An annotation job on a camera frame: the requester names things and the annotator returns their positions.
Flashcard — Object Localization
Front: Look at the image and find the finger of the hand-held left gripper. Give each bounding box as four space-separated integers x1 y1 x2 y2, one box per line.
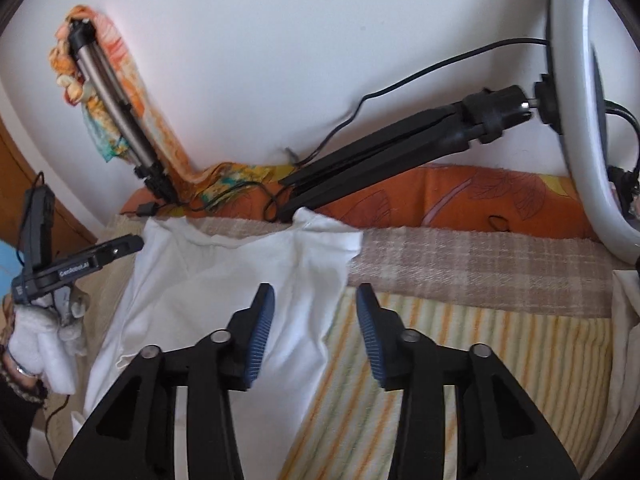
97 234 146 267

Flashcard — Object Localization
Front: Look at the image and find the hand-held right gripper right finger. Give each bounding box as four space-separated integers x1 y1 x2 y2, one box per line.
355 283 583 480

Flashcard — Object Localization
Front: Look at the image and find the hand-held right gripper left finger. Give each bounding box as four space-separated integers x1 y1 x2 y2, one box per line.
52 283 276 480

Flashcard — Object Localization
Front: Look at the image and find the white t-shirt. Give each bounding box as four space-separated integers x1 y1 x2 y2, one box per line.
70 194 363 480

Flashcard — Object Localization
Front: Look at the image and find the person's left forearm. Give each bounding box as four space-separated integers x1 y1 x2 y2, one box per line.
0 345 48 431

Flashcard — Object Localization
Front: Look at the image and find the person's left hand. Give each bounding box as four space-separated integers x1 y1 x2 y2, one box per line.
10 292 88 395

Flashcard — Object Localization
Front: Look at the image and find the brown wooden door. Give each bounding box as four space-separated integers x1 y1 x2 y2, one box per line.
0 115 98 261

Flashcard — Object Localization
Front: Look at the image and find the yellow striped bed sheet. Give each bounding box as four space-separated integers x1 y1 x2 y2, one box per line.
290 290 616 480

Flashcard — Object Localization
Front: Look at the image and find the beige checked blanket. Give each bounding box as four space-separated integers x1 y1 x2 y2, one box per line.
107 200 621 318

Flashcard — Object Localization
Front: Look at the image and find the orange patterned scarf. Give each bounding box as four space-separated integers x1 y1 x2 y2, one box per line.
49 5 296 201

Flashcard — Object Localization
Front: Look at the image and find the orange leaf-pattern pillow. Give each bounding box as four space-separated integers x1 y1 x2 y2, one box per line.
122 160 601 241

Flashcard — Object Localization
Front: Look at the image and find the silver tripod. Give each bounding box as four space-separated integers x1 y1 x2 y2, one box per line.
67 19 181 193

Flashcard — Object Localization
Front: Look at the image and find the black folded tripod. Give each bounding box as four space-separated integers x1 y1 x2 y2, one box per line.
277 85 538 211

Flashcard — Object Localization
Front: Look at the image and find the cream folded garment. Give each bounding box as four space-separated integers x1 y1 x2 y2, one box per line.
582 267 640 480

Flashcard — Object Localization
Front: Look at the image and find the thin black tripod cable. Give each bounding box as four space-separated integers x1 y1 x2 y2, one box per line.
136 177 281 213

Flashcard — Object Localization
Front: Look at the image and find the beaded bracelet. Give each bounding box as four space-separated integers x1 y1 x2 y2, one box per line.
0 355 46 403

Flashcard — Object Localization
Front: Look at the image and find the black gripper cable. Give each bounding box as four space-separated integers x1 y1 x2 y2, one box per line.
44 392 72 466

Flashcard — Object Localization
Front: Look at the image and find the black ring light cable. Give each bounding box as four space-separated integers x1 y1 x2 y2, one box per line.
265 37 551 211

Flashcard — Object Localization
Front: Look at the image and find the white ring light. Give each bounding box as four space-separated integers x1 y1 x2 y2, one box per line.
547 0 640 256

